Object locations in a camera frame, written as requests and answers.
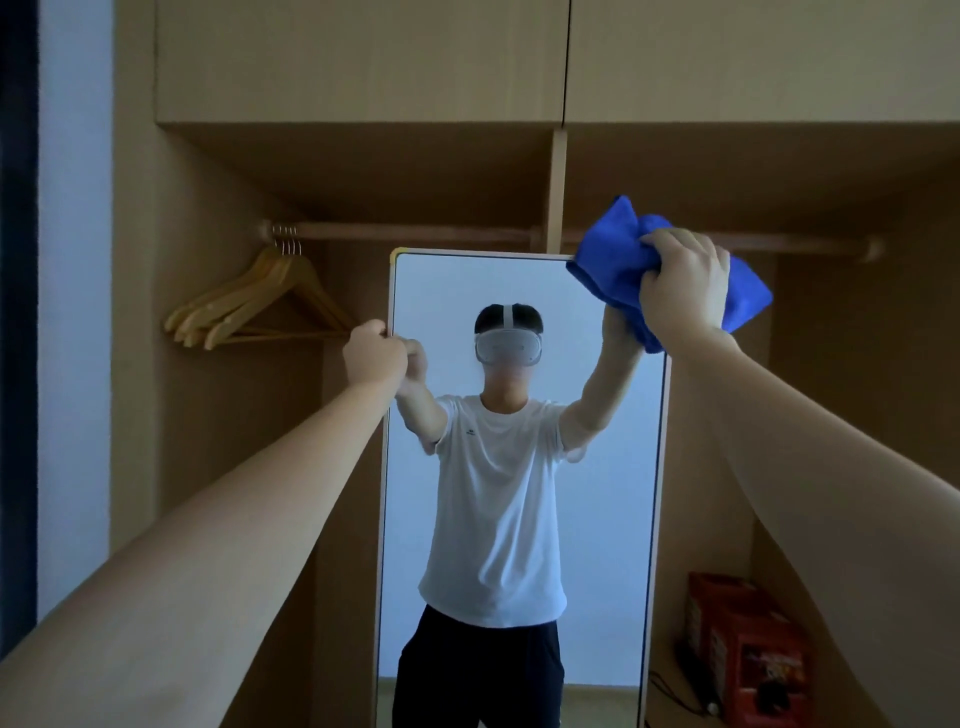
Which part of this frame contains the tall mirror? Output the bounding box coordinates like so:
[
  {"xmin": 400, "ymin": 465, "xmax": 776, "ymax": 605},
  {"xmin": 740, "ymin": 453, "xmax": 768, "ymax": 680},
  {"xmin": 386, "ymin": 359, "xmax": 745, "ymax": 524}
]
[{"xmin": 371, "ymin": 247, "xmax": 673, "ymax": 728}]

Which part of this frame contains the person's left hand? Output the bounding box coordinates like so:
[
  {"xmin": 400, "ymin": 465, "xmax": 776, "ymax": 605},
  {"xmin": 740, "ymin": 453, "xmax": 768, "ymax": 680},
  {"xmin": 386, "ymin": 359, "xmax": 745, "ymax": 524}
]
[{"xmin": 342, "ymin": 318, "xmax": 410, "ymax": 399}]

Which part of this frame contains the person's right forearm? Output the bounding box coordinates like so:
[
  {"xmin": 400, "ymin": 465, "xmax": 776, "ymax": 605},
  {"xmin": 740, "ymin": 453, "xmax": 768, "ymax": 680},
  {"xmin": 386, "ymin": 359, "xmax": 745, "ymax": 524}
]
[{"xmin": 671, "ymin": 333, "xmax": 960, "ymax": 728}]

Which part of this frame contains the person's right hand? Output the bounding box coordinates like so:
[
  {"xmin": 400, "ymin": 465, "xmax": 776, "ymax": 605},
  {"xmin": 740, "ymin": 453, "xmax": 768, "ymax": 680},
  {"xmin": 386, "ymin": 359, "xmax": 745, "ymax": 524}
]
[{"xmin": 637, "ymin": 227, "xmax": 740, "ymax": 358}]

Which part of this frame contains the person's left forearm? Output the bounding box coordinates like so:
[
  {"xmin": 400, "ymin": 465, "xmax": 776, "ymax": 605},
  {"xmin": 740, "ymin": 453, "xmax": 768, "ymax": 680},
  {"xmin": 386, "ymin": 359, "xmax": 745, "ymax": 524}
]
[{"xmin": 0, "ymin": 382, "xmax": 395, "ymax": 728}]

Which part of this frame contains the light wooden wardrobe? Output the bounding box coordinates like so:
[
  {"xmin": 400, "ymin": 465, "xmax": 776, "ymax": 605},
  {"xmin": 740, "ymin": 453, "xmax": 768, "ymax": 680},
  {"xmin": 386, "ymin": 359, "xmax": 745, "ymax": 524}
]
[{"xmin": 110, "ymin": 0, "xmax": 960, "ymax": 728}]

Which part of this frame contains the blue microfibre cloth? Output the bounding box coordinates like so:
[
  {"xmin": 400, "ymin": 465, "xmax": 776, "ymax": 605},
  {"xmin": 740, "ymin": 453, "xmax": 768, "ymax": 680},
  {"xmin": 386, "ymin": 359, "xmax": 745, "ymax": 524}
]
[{"xmin": 564, "ymin": 194, "xmax": 775, "ymax": 355}]

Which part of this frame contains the wooden upper cabinet door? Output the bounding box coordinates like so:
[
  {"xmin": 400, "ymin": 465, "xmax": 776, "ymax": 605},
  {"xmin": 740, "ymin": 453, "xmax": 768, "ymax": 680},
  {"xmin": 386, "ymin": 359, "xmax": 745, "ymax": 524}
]
[
  {"xmin": 155, "ymin": 0, "xmax": 571, "ymax": 127},
  {"xmin": 563, "ymin": 0, "xmax": 960, "ymax": 125}
]

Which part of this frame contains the black flashlight with cord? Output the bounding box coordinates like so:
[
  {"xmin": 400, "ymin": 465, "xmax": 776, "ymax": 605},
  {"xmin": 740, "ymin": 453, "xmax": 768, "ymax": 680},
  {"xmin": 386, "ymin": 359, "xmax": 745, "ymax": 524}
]
[{"xmin": 648, "ymin": 641, "xmax": 725, "ymax": 720}]

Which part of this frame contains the black framed glass door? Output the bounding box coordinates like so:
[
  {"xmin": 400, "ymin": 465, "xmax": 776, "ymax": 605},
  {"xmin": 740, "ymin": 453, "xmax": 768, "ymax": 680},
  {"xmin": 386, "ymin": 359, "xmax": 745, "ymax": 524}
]
[{"xmin": 0, "ymin": 0, "xmax": 40, "ymax": 661}]

